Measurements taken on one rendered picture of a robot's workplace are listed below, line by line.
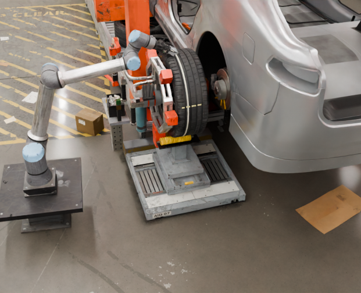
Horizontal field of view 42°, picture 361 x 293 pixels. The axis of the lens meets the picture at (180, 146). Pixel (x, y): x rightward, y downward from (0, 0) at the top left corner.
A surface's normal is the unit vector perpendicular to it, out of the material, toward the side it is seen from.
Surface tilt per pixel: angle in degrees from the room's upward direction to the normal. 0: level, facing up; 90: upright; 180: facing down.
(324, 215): 2
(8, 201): 0
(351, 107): 5
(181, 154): 90
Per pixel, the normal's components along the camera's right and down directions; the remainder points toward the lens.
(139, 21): 0.30, 0.58
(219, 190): 0.02, -0.80
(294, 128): -0.23, 0.59
